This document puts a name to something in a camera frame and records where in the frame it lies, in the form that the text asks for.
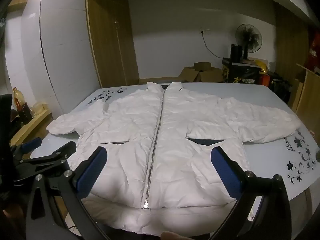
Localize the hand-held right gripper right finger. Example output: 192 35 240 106
209 146 292 240

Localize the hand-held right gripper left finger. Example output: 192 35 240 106
25 146 108 240

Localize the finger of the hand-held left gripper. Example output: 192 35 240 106
14 141 77 180
10 137 42 159

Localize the white puffer jacket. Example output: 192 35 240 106
46 81 302 238

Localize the person's right hand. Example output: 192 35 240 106
161 231 190 240

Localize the wooden shelf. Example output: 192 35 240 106
10 109 53 145

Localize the dark bottle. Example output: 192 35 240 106
20 102 33 124

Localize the amber plastic bottle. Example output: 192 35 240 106
12 87 25 110

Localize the clear plastic container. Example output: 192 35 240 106
31 101 48 117

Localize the open cardboard box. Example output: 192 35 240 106
200 69 224 83
178 66 202 83

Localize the black box with yellow print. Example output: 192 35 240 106
222 57 262 85

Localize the orange box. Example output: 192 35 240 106
259 74 272 87

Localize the black bag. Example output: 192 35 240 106
269 72 293 104

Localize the small cardboard box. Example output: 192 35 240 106
194 62 213 72

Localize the yellow plastic item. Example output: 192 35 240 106
255 60 268 74

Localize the wooden side cabinet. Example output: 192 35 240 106
291 64 320 135

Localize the black cylinder speaker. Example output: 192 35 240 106
230 44 243 62

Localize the wooden door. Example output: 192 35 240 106
85 0 140 88

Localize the black electric fan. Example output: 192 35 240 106
235 24 263 60

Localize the red hanging cloth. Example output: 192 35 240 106
306 30 320 73

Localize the black power cable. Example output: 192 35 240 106
201 32 230 58

